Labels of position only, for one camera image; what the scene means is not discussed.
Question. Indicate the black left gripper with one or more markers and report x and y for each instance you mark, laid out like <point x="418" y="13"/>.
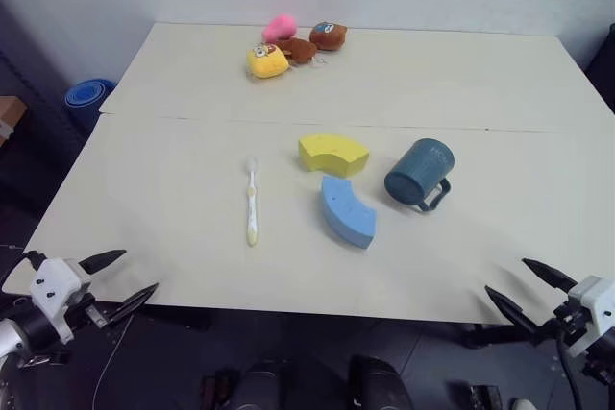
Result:
<point x="91" y="312"/>

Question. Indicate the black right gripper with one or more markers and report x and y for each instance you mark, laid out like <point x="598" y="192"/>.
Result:
<point x="567" y="321"/>

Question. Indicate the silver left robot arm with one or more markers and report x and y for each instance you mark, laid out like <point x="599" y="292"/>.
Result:
<point x="26" y="330"/>

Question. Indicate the yellow white toothbrush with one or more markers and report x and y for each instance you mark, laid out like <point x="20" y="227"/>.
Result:
<point x="252" y="203"/>

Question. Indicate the blue rolled foam mat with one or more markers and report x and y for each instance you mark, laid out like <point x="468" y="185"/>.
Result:
<point x="86" y="100"/>

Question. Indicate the brown cardboard box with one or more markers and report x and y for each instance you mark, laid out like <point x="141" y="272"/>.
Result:
<point x="8" y="114"/>

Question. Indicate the blue curved sponge block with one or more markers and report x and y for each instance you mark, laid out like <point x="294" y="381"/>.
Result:
<point x="346" y="213"/>

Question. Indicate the yellow curved sponge block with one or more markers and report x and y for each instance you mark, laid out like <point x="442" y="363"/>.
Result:
<point x="331" y="153"/>

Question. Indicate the yellow square plush toy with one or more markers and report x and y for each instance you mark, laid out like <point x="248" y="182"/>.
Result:
<point x="266" y="62"/>

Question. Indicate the small brown plush toy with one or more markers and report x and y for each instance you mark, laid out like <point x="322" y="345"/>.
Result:
<point x="300" y="50"/>

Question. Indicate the pink plush toy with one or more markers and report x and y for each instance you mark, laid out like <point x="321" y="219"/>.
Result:
<point x="279" y="27"/>

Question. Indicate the brown round bear plush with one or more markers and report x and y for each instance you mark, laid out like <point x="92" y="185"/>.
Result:
<point x="328" y="35"/>

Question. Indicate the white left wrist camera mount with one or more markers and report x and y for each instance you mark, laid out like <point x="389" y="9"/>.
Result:
<point x="53" y="287"/>

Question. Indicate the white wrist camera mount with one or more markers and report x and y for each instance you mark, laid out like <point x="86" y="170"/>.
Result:
<point x="596" y="304"/>
<point x="53" y="287"/>

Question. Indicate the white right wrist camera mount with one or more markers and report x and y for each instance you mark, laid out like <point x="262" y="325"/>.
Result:
<point x="596" y="304"/>

